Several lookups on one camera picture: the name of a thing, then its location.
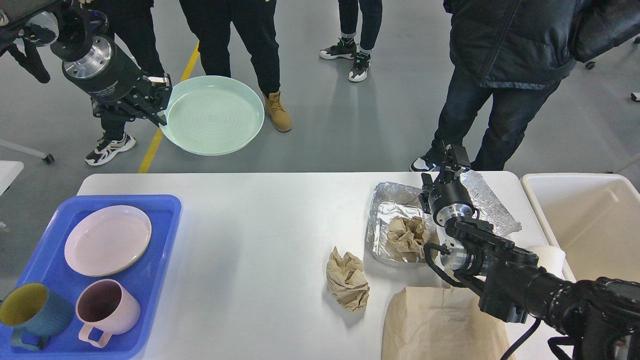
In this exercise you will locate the person in black at left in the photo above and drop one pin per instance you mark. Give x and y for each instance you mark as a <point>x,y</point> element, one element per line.
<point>132,22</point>

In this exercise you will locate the white paper cup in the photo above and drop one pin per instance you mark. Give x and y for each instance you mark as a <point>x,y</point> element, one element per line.
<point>550,258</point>

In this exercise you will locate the pink mug maroon inside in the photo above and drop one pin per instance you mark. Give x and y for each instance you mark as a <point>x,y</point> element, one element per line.
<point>105,308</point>

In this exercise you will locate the blue plastic tray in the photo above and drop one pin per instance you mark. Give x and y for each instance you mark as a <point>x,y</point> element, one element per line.
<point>144,279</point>

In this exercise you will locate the mint green plate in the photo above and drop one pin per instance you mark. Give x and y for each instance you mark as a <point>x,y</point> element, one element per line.
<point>212,115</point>

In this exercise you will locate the white side table corner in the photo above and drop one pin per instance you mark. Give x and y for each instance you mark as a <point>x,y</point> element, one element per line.
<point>9,171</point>

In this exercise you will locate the beige plastic bin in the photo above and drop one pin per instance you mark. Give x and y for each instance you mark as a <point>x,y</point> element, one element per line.
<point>593,217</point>

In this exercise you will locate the teal mug yellow inside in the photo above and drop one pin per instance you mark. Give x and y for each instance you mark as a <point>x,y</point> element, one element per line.
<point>35,313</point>

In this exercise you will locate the person in black puffer jacket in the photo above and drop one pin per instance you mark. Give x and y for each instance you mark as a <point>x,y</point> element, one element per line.
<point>517,52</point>

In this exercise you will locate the crumpled brown paper ball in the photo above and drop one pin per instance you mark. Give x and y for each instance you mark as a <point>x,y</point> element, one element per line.
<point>346,281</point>

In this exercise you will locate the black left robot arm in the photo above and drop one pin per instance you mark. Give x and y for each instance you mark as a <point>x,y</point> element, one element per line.
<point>62,25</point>

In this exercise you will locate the pink plate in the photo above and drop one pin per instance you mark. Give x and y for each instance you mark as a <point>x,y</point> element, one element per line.
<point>108,241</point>

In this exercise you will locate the crumpled aluminium foil sheet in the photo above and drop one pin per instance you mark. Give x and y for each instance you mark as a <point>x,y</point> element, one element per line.
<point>489,206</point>

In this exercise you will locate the flat brown paper bag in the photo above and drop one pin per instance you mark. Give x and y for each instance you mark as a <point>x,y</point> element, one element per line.
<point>437,323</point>

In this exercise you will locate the aluminium foil tray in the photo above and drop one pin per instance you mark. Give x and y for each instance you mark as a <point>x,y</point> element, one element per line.
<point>391,200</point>

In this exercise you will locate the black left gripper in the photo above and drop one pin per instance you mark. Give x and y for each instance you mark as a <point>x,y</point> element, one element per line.
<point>107,74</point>

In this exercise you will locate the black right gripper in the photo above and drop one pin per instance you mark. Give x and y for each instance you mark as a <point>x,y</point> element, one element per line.
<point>445,197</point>

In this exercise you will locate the person in background with sneakers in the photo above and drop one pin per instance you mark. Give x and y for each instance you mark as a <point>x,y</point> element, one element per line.
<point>360,22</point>

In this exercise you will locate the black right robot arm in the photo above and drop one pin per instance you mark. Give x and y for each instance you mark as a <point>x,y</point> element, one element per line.
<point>595,319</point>

